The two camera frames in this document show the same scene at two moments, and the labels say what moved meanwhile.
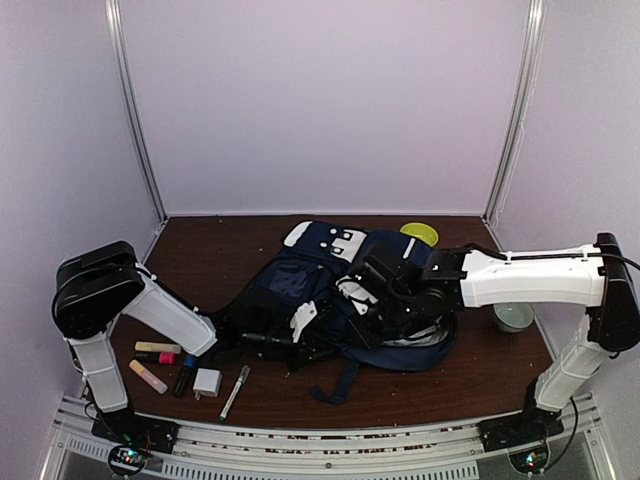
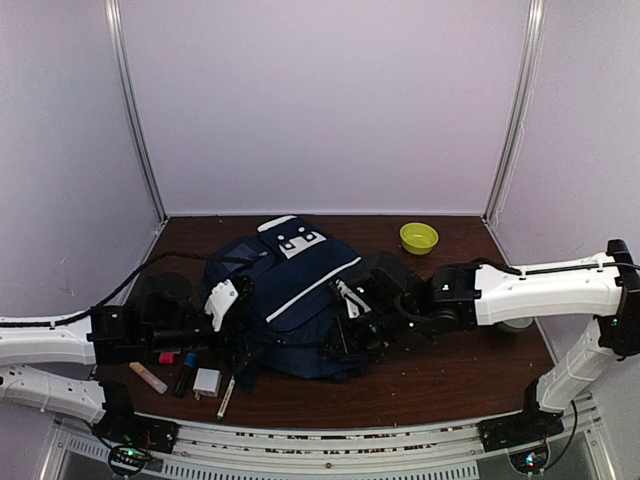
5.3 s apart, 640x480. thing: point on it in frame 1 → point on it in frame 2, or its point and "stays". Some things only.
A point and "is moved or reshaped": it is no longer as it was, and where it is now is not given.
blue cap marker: (185, 378) stays
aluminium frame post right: (524, 96) stays
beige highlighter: (148, 376) stays
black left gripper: (308, 351) → (240, 354)
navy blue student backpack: (313, 255) is moved or reshaped
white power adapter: (206, 381) stays
